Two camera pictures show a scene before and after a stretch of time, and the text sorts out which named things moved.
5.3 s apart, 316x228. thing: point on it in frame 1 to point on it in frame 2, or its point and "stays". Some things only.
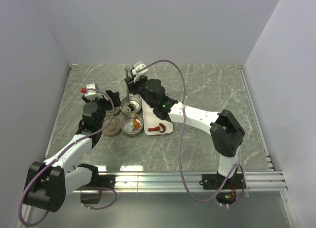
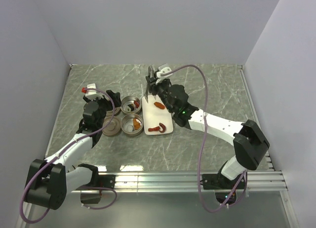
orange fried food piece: x=137 y=124 stays
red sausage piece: x=156 y=129 stays
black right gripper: x=133 y=85 to x=153 y=86
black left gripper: x=115 y=96 stays
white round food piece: x=129 y=127 stays
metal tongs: x=127 y=102 to x=151 y=74
